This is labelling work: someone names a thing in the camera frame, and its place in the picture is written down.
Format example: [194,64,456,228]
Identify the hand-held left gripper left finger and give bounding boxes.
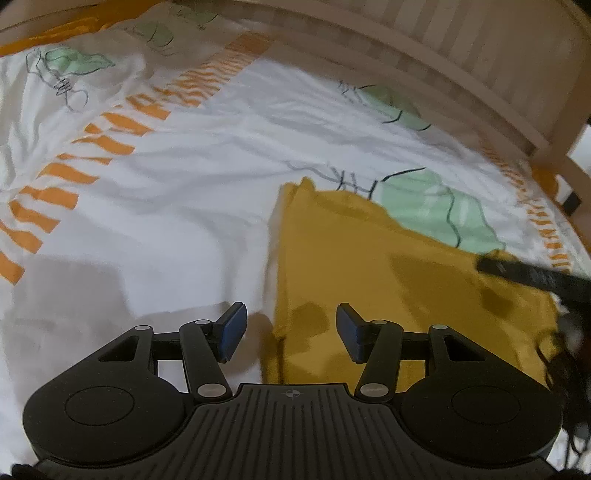
[97,302,249,401]

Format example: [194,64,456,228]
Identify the yellow knit sweater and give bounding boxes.
[261,178,561,386]

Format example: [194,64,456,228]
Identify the wooden bed frame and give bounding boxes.
[222,0,591,217]

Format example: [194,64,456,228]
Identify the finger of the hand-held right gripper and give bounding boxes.
[475,256,591,303]

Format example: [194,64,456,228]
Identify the white leaf-print blanket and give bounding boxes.
[0,0,591,462]

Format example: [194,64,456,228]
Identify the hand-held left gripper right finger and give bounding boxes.
[336,302,488,401]

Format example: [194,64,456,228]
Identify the black cable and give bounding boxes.
[536,323,591,468]

